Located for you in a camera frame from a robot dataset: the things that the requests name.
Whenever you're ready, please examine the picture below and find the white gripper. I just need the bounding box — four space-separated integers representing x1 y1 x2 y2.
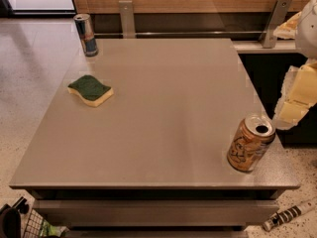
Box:
272 0 317 130

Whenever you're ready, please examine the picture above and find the orange soda can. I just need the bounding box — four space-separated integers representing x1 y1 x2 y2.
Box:
227 113 275 173

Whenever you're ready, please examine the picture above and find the silver blue redbull can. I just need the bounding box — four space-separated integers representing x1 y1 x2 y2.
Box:
73 14 98 57

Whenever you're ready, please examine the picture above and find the black white striped tube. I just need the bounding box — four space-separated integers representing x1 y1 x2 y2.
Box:
263 199 316 232

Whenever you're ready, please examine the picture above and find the green yellow sponge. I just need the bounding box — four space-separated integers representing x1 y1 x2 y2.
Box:
67 74 114 107

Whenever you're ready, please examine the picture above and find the grey table drawer front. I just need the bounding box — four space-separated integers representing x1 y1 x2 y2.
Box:
34 200 278 227

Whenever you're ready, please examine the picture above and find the black object bottom left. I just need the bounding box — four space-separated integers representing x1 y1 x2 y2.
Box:
0 196 30 238

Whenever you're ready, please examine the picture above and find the right metal wall bracket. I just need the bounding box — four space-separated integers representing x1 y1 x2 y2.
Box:
259 0 292 49

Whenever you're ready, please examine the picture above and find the metal wall bracket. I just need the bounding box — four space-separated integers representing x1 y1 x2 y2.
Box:
119 0 136 39
259 0 292 49

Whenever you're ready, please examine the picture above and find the left metal wall bracket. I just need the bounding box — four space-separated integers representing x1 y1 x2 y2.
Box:
119 0 136 39

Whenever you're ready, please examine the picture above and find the horizontal metal rail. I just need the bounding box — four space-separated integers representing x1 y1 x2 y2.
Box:
94 30 267 40

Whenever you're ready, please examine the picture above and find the wire basket with green item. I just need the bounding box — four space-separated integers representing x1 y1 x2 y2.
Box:
22 210 69 238

